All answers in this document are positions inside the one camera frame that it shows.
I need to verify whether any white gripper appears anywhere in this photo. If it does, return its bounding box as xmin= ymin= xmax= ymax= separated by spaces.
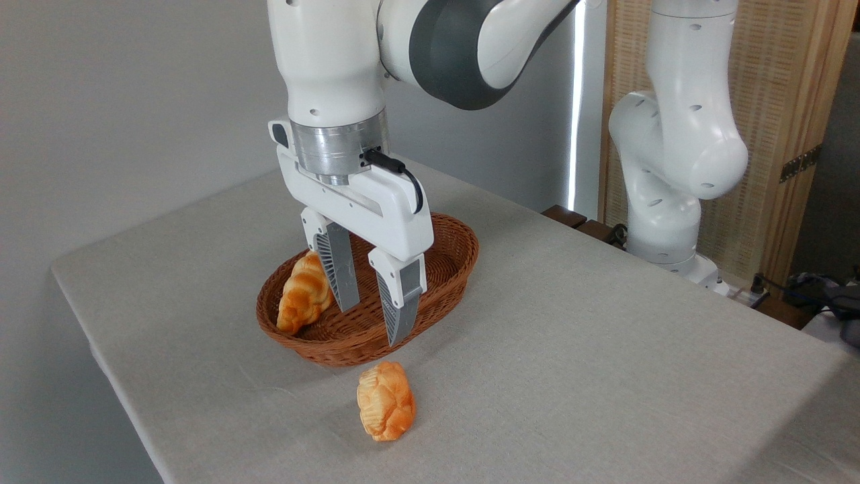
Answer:
xmin=268 ymin=119 xmax=435 ymax=348

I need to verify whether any long braided bread loaf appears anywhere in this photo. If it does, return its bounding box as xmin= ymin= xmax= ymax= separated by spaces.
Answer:
xmin=275 ymin=249 xmax=336 ymax=336

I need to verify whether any round orange bread bun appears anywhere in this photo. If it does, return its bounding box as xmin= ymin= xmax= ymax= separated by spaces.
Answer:
xmin=355 ymin=360 xmax=418 ymax=443

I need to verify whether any brown wicker basket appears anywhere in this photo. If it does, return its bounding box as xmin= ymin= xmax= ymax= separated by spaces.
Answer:
xmin=255 ymin=212 xmax=481 ymax=368

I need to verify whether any grey tablecloth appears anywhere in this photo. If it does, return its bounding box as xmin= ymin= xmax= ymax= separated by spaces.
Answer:
xmin=50 ymin=156 xmax=860 ymax=484

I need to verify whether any white power strip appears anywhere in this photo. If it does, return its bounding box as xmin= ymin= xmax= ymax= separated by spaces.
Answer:
xmin=711 ymin=278 xmax=771 ymax=311

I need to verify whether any metal screen hinge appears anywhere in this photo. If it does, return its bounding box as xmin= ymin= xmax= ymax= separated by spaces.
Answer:
xmin=779 ymin=144 xmax=822 ymax=184

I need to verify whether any bamboo folding screen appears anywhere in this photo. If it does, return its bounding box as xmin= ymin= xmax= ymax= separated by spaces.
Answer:
xmin=598 ymin=0 xmax=860 ymax=290

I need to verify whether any dark grey bag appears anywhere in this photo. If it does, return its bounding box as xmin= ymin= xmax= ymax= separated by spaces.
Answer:
xmin=786 ymin=268 xmax=860 ymax=348

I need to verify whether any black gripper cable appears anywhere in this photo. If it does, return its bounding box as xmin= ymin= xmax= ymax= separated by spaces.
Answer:
xmin=362 ymin=149 xmax=426 ymax=215

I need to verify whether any black power cable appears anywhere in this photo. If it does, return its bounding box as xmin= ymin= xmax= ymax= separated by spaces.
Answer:
xmin=751 ymin=270 xmax=860 ymax=317

